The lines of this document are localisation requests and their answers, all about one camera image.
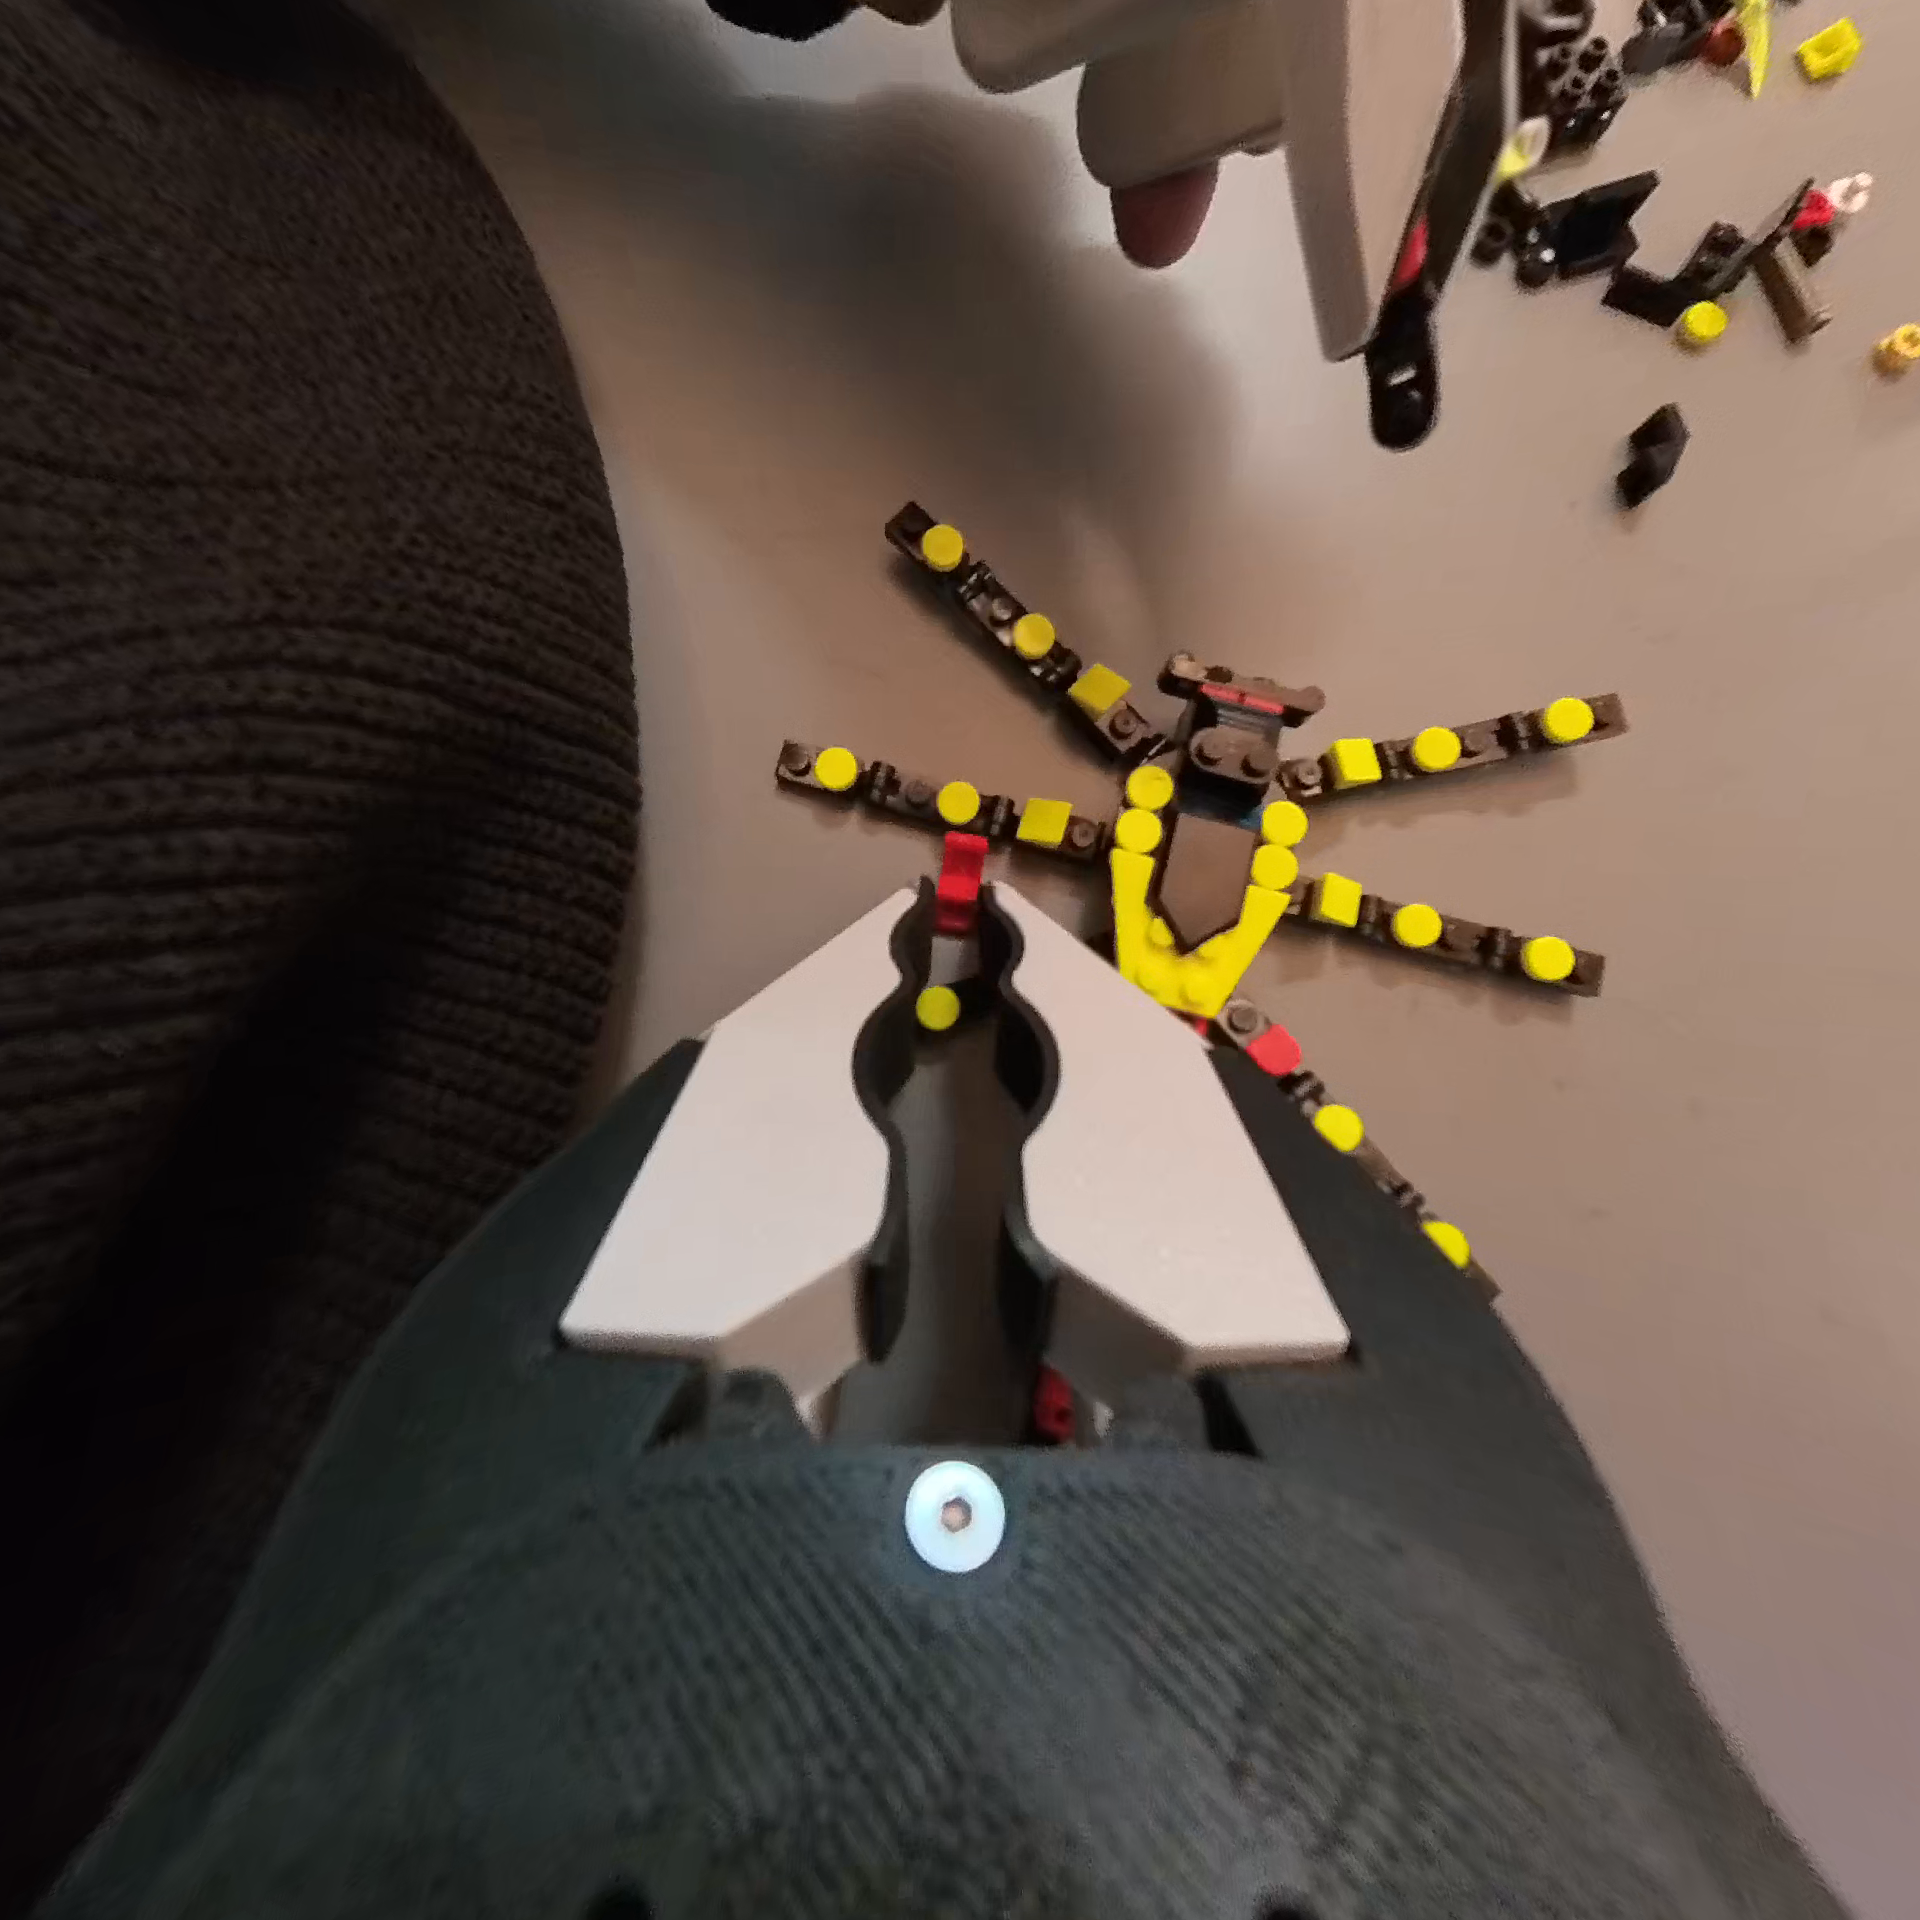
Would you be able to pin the pile of loose lego pieces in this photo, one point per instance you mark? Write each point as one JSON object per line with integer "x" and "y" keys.
{"x": 1663, "y": 241}

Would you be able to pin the person's left hand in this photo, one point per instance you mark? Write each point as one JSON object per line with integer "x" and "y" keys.
{"x": 1170, "y": 219}

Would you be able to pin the black yellow lego spider model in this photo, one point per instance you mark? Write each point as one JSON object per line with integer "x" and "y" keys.
{"x": 1184, "y": 960}

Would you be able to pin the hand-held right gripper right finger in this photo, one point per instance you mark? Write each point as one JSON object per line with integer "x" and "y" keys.
{"x": 1184, "y": 1200}

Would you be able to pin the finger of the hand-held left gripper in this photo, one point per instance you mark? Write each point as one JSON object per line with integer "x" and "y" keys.
{"x": 1359, "y": 149}

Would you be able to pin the black lego slope brick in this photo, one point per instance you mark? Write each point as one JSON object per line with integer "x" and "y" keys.
{"x": 1649, "y": 450}

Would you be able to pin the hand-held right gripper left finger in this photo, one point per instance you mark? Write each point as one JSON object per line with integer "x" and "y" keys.
{"x": 721, "y": 1200}

